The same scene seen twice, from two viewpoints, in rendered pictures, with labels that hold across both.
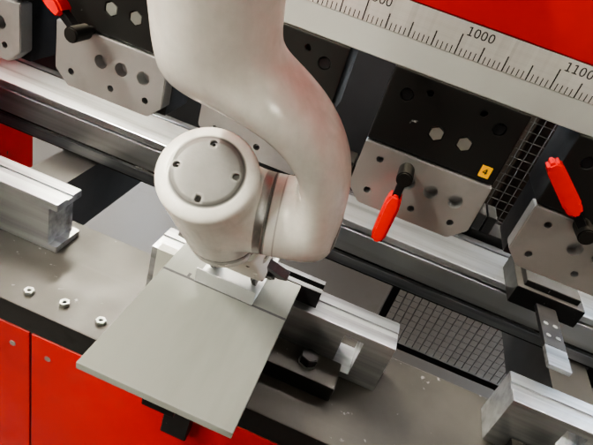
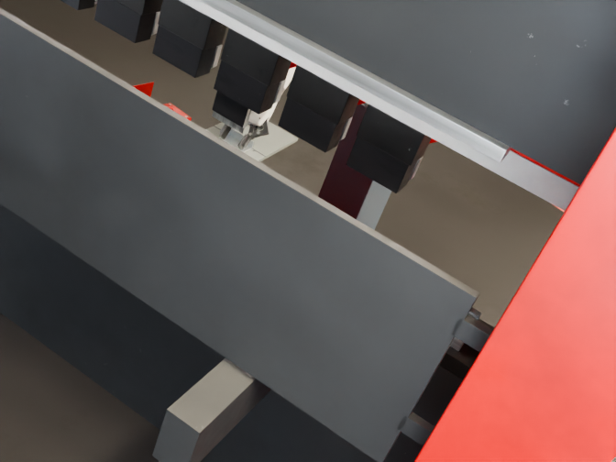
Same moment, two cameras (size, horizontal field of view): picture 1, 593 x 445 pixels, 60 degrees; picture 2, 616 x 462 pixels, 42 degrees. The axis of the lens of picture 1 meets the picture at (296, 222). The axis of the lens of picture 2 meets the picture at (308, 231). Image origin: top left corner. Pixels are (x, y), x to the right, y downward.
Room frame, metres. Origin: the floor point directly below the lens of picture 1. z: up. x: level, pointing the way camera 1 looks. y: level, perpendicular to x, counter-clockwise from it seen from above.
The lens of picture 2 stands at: (2.35, 0.73, 2.05)
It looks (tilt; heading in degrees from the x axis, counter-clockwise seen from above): 33 degrees down; 192
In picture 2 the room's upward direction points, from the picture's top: 21 degrees clockwise
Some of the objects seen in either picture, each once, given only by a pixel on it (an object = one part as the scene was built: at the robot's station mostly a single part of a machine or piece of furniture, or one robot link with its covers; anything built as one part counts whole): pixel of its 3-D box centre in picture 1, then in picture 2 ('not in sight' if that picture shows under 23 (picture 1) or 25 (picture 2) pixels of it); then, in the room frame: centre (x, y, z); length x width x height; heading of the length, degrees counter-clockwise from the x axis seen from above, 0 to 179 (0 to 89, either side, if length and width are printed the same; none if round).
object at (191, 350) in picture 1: (206, 320); (248, 137); (0.46, 0.07, 1.00); 0.26 x 0.18 x 0.01; 174
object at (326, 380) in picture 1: (243, 342); not in sight; (0.54, 0.02, 0.89); 0.30 x 0.05 x 0.03; 84
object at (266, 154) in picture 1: (277, 87); (253, 68); (0.61, 0.08, 1.26); 0.15 x 0.09 x 0.17; 84
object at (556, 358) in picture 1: (549, 312); not in sight; (0.72, -0.45, 1.01); 0.26 x 0.12 x 0.05; 174
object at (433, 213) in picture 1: (431, 147); (190, 33); (0.59, -0.12, 1.26); 0.15 x 0.09 x 0.17; 84
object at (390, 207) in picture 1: (392, 202); not in sight; (0.53, -0.10, 1.20); 0.04 x 0.02 x 0.10; 174
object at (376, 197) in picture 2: not in sight; (341, 225); (-0.16, 0.30, 0.50); 0.18 x 0.18 x 1.00; 73
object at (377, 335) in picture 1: (269, 307); not in sight; (0.60, 0.00, 0.92); 0.39 x 0.06 x 0.10; 84
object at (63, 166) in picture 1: (115, 162); (261, 363); (1.03, 0.46, 0.81); 0.64 x 0.08 x 0.14; 174
